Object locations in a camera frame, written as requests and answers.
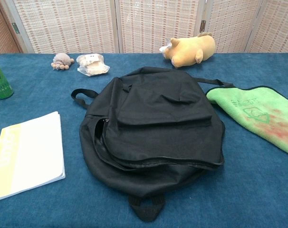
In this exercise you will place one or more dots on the yellow plush animal toy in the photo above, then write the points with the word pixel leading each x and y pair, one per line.
pixel 194 47

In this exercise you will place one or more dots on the metal screen hinge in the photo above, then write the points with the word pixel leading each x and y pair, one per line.
pixel 14 26
pixel 202 25

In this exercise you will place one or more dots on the clear bag of snacks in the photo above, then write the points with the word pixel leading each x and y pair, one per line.
pixel 93 65

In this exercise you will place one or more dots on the white and yellow booklet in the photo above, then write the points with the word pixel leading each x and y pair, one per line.
pixel 34 154

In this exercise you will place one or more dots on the green microfiber cloth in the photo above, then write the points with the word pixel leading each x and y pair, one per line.
pixel 265 118

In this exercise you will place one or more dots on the small beige plush toy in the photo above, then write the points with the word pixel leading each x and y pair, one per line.
pixel 62 60

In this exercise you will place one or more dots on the black fabric backpack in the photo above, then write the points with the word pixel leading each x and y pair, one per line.
pixel 158 133

